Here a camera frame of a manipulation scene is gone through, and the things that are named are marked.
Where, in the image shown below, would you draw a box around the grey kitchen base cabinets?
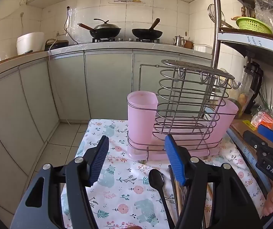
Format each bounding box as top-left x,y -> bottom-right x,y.
0,48 -> 213,217

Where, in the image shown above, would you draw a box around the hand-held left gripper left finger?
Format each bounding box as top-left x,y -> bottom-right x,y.
10,135 -> 109,229

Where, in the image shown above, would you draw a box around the black plastic spoon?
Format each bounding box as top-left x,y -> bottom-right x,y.
148,169 -> 175,229

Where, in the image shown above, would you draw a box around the white rice cooker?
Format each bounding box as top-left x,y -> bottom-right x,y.
16,32 -> 45,56

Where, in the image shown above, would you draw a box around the pink plastic cup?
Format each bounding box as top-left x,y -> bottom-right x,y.
207,98 -> 239,146
127,91 -> 159,146

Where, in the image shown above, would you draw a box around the clear jar with food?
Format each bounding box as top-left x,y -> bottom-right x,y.
234,88 -> 255,120

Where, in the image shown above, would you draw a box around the brown cardboard box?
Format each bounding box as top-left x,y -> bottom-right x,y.
231,119 -> 258,144

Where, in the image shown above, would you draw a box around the metal kitchen shelf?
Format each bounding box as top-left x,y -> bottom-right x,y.
210,0 -> 273,71

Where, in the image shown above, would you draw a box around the pink plastic drip tray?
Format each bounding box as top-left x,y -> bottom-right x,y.
127,138 -> 219,161

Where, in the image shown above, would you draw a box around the metal wire utensil rack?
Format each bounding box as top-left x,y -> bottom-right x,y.
127,59 -> 241,160

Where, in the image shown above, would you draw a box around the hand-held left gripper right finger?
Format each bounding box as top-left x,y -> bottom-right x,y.
164,135 -> 263,229

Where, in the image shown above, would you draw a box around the steel kettle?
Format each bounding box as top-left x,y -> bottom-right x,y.
173,35 -> 184,47

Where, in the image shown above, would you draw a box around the white rectangular container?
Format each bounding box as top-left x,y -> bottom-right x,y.
194,44 -> 213,53

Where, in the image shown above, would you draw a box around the gas stove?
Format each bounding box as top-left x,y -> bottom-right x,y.
91,37 -> 161,44

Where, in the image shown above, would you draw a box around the black wok with lid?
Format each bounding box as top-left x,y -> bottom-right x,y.
77,18 -> 122,39

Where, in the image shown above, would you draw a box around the dark countertop appliance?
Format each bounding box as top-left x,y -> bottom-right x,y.
44,39 -> 69,52

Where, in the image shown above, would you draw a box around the black power cable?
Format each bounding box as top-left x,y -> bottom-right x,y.
63,6 -> 78,45

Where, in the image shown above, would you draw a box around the orange packet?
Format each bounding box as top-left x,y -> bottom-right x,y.
250,112 -> 273,130

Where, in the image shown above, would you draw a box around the floral elephant print tablecloth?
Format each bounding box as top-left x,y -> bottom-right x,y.
62,119 -> 267,229

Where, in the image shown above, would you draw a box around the brown bottles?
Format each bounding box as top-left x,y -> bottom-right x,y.
240,6 -> 256,18

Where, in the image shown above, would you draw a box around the green plastic basket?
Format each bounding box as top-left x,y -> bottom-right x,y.
236,17 -> 273,34

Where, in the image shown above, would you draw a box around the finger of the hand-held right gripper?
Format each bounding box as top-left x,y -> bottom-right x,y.
243,130 -> 269,149
257,125 -> 273,143

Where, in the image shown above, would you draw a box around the black wok with wooden handle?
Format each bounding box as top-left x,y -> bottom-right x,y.
132,18 -> 163,40

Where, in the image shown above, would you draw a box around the metal wire strainer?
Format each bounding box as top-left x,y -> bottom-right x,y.
207,4 -> 235,29

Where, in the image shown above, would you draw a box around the black blender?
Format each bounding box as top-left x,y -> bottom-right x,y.
243,61 -> 264,114

